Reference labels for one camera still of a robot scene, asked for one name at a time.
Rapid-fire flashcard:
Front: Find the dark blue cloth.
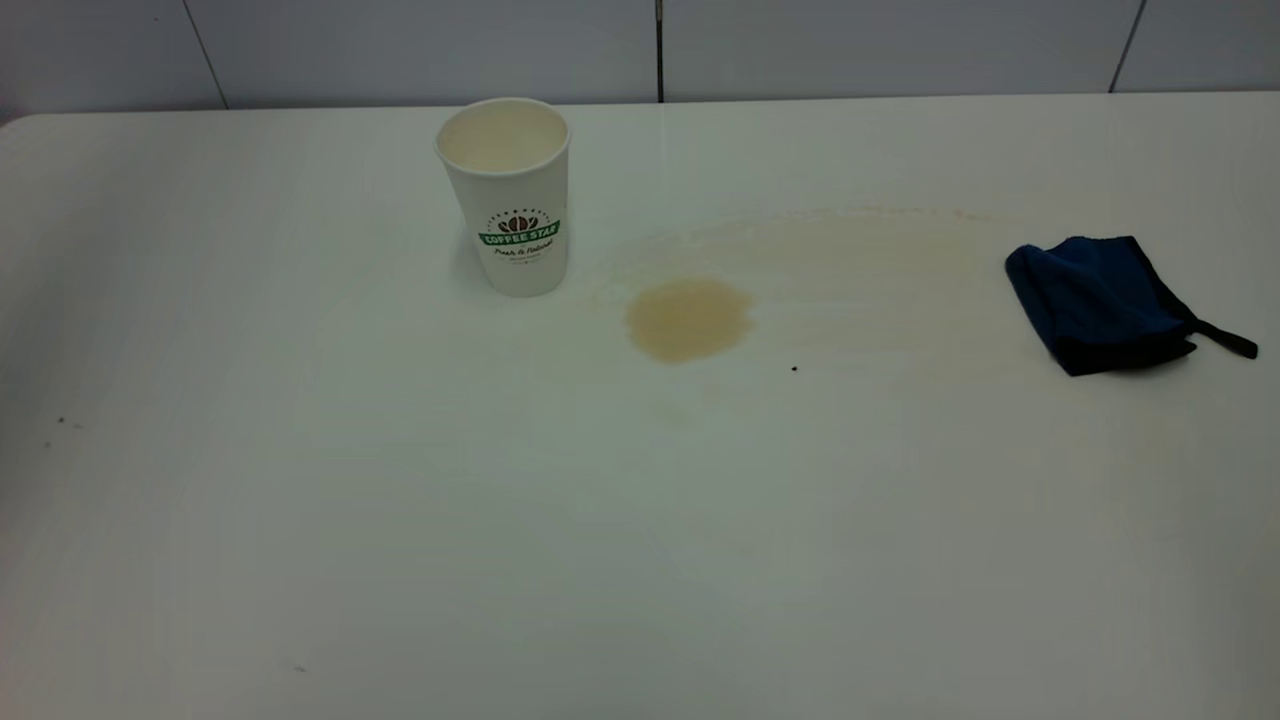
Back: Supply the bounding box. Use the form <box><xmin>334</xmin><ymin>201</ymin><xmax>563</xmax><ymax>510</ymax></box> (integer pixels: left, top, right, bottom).
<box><xmin>1004</xmin><ymin>235</ymin><xmax>1260</xmax><ymax>378</ymax></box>

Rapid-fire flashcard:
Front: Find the brown coffee spill puddle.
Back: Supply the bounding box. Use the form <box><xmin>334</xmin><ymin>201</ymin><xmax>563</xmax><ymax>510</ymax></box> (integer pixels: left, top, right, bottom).
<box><xmin>624</xmin><ymin>279</ymin><xmax>753</xmax><ymax>365</ymax></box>

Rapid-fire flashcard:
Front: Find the white paper coffee cup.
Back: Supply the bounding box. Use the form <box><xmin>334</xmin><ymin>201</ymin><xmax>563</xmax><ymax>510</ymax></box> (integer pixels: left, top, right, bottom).
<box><xmin>434</xmin><ymin>97</ymin><xmax>573</xmax><ymax>299</ymax></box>

